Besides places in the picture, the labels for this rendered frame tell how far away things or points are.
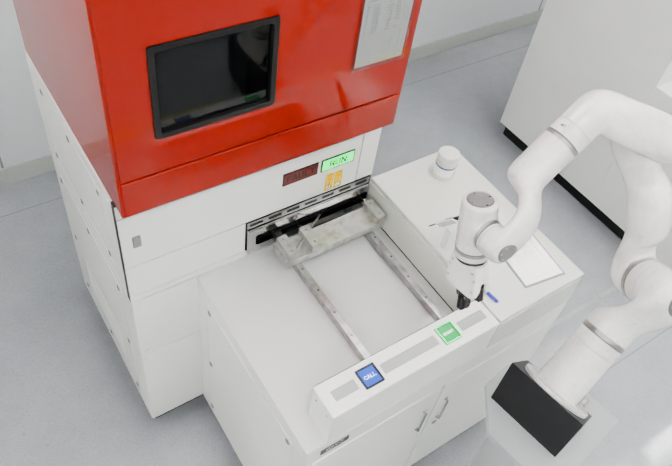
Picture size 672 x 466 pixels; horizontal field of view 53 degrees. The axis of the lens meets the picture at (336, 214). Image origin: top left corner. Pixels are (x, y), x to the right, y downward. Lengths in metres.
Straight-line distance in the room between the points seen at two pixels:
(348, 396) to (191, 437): 1.10
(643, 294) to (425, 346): 0.55
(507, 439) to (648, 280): 0.55
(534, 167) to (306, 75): 0.57
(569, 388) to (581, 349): 0.10
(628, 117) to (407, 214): 0.77
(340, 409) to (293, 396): 0.20
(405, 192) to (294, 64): 0.72
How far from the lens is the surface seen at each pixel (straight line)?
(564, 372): 1.83
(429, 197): 2.16
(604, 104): 1.59
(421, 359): 1.80
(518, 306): 1.97
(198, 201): 1.81
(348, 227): 2.13
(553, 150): 1.56
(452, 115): 4.10
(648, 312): 1.79
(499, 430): 1.93
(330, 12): 1.58
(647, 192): 1.73
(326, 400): 1.70
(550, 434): 1.90
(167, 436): 2.71
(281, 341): 1.93
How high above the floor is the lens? 2.47
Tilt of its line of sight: 47 degrees down
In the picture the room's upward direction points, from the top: 10 degrees clockwise
